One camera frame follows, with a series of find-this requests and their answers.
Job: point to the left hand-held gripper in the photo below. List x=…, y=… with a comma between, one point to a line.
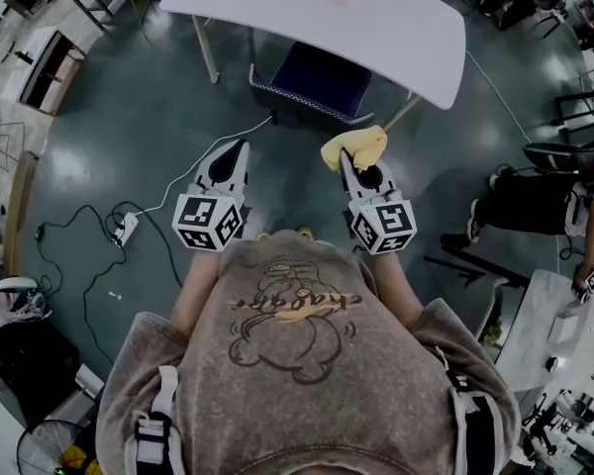
x=205, y=220

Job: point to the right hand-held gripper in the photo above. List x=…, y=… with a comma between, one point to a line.
x=386, y=225

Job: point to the yellow cloth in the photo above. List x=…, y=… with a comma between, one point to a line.
x=356, y=141

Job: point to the dark blue chair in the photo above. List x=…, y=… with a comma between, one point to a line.
x=317, y=82

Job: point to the person's left forearm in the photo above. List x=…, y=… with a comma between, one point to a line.
x=198, y=290

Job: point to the person's right forearm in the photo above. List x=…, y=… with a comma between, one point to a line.
x=396, y=285

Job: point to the white table with black underside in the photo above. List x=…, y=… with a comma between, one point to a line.
x=326, y=28

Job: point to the grey chair with black legs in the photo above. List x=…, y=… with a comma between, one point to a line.
x=495, y=305

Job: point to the yellow shoe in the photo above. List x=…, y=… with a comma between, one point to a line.
x=263, y=236
x=304, y=232

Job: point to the black bottle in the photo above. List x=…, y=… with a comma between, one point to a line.
x=455, y=241

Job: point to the white power strip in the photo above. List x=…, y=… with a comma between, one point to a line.
x=128, y=225

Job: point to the green plant in black pot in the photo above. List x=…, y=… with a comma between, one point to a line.
x=492, y=334

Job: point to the person's brown printed t-shirt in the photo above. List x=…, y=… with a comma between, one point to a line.
x=287, y=364

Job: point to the wooden plank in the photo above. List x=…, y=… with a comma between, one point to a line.
x=20, y=211

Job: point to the marble table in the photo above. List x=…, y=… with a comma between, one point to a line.
x=534, y=324

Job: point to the white wooden shelf unit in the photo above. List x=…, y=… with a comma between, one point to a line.
x=32, y=57

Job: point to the white rounded helmet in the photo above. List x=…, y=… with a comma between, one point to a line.
x=17, y=283

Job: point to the small white box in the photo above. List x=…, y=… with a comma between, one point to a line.
x=560, y=329

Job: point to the white cardboard box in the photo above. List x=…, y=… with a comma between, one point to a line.
x=89, y=380

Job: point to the small round dark object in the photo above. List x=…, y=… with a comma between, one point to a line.
x=555, y=364

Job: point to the large black bag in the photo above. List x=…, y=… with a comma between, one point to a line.
x=34, y=359

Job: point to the yellow bag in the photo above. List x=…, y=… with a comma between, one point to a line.
x=74, y=458

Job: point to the black standing fan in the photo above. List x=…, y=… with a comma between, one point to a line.
x=39, y=446

